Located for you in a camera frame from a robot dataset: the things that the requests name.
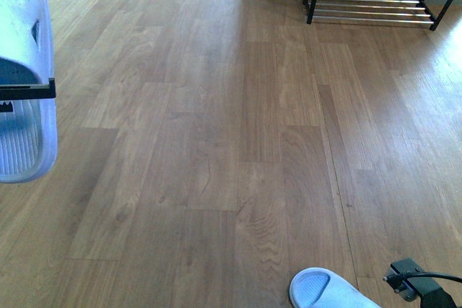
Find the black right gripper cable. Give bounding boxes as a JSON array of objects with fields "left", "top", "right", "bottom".
[{"left": 383, "top": 271, "right": 462, "bottom": 283}]

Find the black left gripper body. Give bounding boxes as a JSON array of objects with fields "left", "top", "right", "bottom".
[{"left": 1, "top": 79, "right": 56, "bottom": 113}]

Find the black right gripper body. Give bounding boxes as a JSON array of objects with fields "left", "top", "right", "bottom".
[{"left": 388, "top": 258, "right": 458, "bottom": 308}]

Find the light blue slipper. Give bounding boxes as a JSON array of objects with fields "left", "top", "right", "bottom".
[
  {"left": 289, "top": 268, "right": 378, "bottom": 307},
  {"left": 1, "top": 0, "right": 58, "bottom": 183}
]

